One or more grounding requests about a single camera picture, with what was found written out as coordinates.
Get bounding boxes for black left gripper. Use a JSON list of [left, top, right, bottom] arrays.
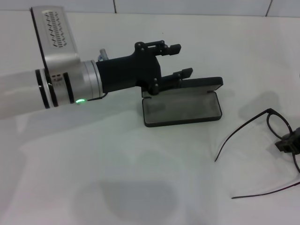
[[96, 39, 195, 96]]

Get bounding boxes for silver gripper connector post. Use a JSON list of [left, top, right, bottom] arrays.
[[96, 48, 109, 62]]

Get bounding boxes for black glasses case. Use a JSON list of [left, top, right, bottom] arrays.
[[142, 76, 224, 128]]

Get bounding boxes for black glasses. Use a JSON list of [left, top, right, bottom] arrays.
[[214, 107, 300, 199]]

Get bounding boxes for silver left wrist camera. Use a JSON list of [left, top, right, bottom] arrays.
[[29, 6, 82, 79]]

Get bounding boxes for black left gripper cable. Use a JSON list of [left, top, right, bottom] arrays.
[[87, 92, 110, 102]]

